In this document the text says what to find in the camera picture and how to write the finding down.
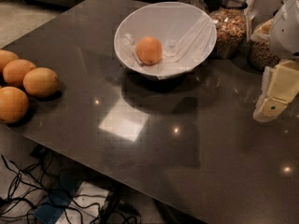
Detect glass jar of nuts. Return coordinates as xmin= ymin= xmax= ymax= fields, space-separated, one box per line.
xmin=210 ymin=0 xmax=248 ymax=59

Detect glass jar of grains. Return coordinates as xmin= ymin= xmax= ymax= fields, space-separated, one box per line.
xmin=249 ymin=20 xmax=280 ymax=71

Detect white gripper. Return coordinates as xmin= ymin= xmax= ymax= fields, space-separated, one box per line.
xmin=253 ymin=0 xmax=299 ymax=122

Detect black cables on floor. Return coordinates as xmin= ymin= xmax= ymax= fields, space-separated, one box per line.
xmin=0 ymin=147 xmax=141 ymax=224

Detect blue power strip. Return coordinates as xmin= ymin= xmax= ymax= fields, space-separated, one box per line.
xmin=34 ymin=175 xmax=82 ymax=224

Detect white bowl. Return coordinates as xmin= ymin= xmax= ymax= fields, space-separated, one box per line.
xmin=114 ymin=2 xmax=217 ymax=80

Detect white tag on jar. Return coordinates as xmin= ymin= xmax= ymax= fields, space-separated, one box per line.
xmin=244 ymin=0 xmax=255 ymax=41

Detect right table orange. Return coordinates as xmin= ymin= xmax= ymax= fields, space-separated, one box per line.
xmin=23 ymin=67 xmax=60 ymax=98

